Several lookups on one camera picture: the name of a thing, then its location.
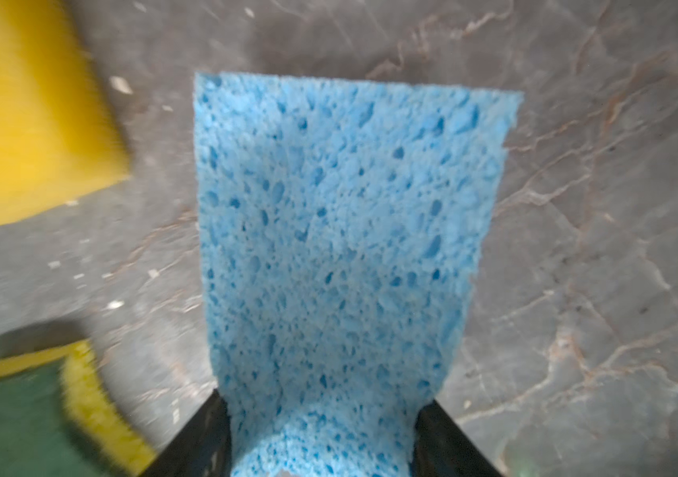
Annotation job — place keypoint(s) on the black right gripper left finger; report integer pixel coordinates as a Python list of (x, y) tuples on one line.
[(203, 447)]

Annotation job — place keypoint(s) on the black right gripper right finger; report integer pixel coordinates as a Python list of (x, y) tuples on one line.
[(442, 449)]

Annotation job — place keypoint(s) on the dark green wavy sponge front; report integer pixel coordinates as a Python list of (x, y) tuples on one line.
[(56, 418)]

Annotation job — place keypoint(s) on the light blue cellulose sponge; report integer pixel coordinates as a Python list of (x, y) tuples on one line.
[(341, 225)]

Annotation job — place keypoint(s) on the yellow rectangular sponge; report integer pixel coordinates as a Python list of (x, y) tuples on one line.
[(58, 139)]

